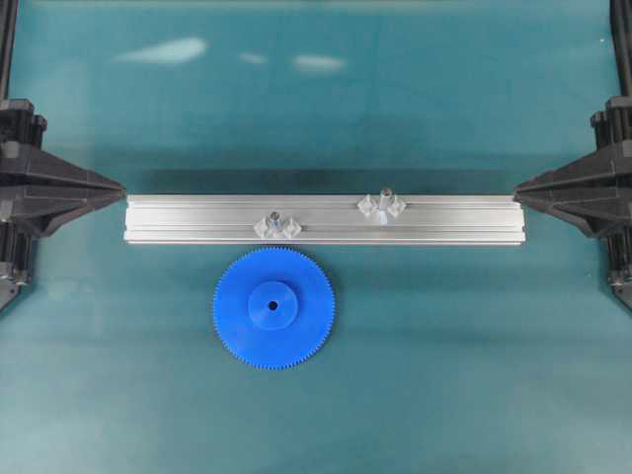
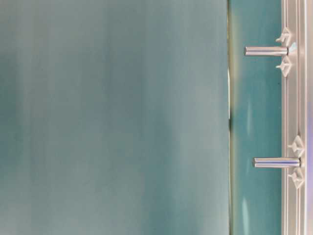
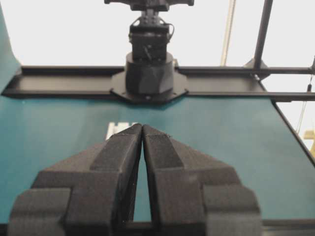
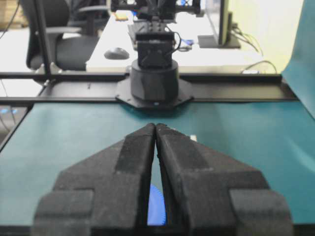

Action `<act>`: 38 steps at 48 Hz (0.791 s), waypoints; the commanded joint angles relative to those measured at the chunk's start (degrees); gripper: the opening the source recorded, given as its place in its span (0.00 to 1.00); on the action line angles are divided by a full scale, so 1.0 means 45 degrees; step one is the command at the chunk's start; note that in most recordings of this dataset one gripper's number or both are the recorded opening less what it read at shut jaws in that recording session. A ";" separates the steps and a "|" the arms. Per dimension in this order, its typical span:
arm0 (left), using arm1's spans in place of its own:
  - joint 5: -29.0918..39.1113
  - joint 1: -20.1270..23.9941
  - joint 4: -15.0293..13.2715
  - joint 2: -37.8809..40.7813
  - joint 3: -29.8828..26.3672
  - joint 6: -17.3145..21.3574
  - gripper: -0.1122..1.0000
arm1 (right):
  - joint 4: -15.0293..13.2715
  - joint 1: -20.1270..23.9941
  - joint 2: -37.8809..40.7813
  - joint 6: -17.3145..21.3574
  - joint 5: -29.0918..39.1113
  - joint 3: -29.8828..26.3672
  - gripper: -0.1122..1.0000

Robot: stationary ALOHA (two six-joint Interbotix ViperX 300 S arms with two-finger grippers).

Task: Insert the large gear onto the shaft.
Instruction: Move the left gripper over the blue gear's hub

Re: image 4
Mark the computer monitor with stand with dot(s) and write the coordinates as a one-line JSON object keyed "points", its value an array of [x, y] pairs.
{"points": [[220, 20]]}

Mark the black aluminium frame rail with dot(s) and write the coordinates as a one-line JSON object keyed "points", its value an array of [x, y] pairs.
{"points": [[115, 87]]}

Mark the black office chair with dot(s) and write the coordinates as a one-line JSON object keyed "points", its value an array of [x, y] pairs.
{"points": [[71, 27]]}

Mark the large blue plastic gear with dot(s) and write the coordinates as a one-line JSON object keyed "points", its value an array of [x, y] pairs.
{"points": [[156, 208]]}

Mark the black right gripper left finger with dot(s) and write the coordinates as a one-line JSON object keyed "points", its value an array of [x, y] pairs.
{"points": [[108, 191]]}

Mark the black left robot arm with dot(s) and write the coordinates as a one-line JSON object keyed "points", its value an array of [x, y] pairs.
{"points": [[153, 80]]}

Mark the black computer mouse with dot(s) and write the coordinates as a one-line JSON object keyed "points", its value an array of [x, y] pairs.
{"points": [[116, 53]]}

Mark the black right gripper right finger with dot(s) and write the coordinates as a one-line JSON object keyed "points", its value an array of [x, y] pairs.
{"points": [[218, 195]]}

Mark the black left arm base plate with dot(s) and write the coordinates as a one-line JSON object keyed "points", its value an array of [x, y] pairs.
{"points": [[159, 96]]}

